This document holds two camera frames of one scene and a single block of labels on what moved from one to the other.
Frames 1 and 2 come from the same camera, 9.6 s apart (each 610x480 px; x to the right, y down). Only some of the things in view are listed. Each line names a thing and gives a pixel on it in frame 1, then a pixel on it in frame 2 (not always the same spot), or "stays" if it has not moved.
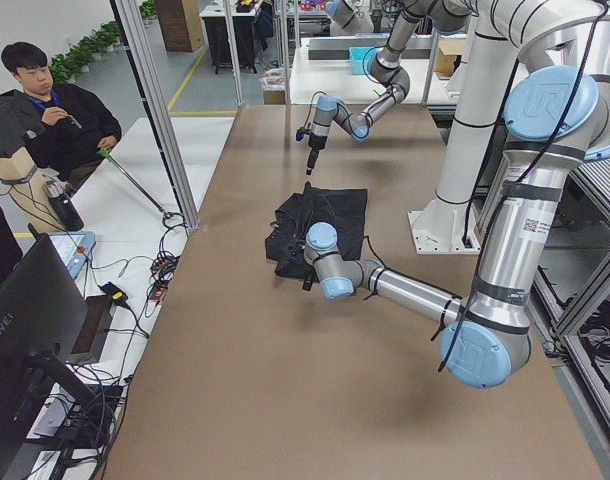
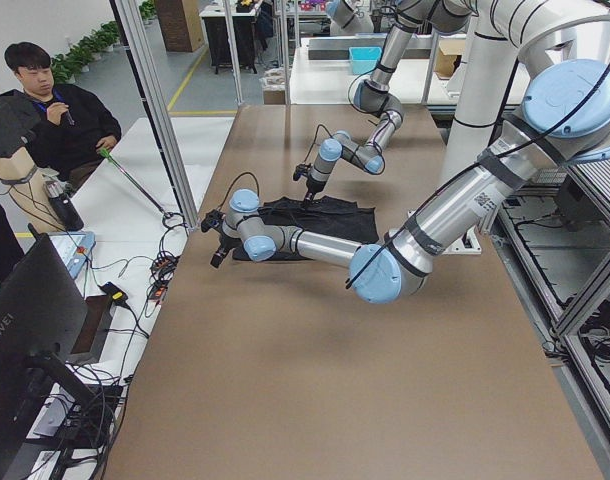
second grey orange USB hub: [157, 290] stays
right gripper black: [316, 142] to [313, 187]
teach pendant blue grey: [74, 248] stays
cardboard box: [445, 57] stays
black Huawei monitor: [33, 325] stays
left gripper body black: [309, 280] to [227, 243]
